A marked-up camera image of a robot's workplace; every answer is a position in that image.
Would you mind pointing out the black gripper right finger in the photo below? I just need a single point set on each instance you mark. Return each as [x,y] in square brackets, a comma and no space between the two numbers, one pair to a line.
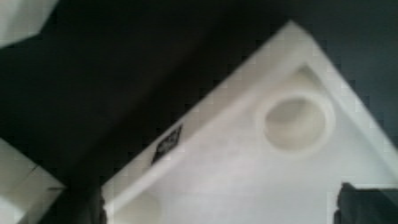
[366,205]

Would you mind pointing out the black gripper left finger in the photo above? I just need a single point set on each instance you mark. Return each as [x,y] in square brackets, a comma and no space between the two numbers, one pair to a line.
[76,208]

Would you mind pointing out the white square tabletop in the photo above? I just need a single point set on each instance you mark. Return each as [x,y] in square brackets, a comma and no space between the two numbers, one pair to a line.
[272,146]

